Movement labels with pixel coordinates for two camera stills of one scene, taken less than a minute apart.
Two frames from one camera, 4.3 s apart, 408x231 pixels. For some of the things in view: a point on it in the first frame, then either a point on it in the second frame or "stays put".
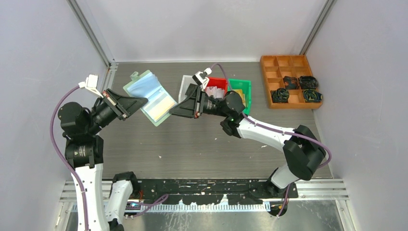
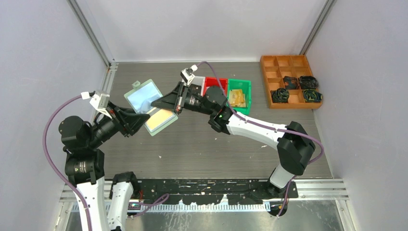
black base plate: x=210 y=192 stays put
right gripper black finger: x=188 y=107 → x=172 y=99
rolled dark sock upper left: x=291 y=83 stays put
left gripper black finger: x=128 y=105 → x=133 y=121
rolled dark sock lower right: x=312 y=96 stays put
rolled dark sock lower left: x=280 y=96 stays put
